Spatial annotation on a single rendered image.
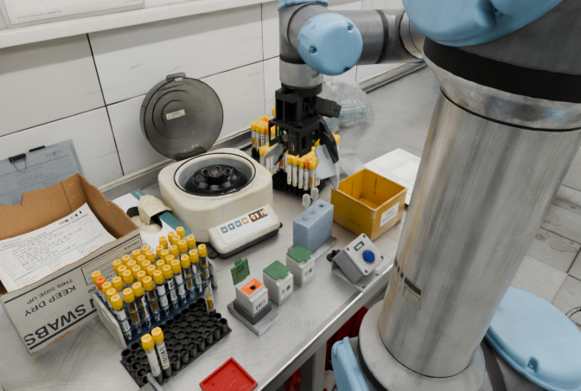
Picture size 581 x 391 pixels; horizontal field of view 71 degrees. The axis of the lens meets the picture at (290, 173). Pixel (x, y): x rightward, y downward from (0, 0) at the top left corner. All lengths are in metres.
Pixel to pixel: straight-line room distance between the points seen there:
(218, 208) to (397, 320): 0.62
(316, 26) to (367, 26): 0.08
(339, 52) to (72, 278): 0.59
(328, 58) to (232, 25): 0.74
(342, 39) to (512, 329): 0.38
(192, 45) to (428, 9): 1.00
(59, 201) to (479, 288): 0.93
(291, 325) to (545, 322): 0.45
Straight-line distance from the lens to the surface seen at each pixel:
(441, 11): 0.22
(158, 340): 0.71
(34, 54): 1.03
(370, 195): 1.10
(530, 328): 0.51
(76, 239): 1.01
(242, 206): 0.96
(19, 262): 1.00
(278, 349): 0.79
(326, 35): 0.54
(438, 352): 0.37
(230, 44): 1.27
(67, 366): 0.87
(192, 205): 0.93
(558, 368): 0.50
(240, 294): 0.79
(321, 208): 0.92
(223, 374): 0.77
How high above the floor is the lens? 1.53
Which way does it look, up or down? 32 degrees down
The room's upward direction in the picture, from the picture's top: straight up
